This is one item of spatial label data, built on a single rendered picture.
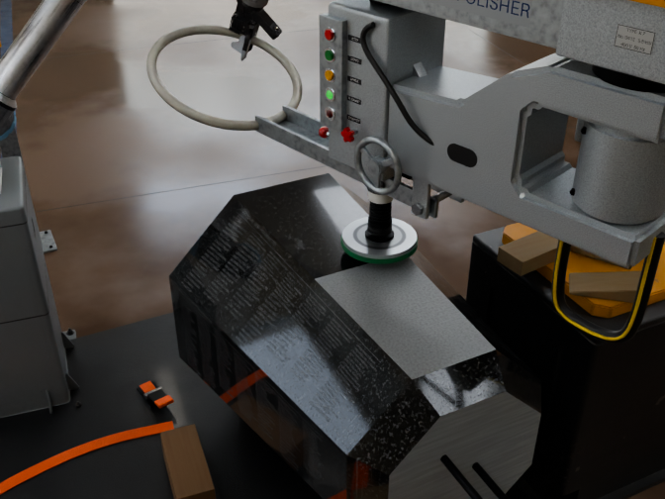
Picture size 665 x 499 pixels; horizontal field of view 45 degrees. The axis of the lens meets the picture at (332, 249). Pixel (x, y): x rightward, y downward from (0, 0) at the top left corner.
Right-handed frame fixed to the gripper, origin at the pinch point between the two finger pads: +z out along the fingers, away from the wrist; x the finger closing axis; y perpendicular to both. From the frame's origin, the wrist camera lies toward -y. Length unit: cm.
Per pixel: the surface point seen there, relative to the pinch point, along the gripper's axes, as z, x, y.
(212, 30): -7.0, 5.1, 12.1
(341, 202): 12, 36, -49
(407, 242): -7, 61, -70
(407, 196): -28, 67, -64
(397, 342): -10, 98, -75
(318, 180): 18.5, 24.3, -38.8
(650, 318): -13, 58, -141
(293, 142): -12, 47, -30
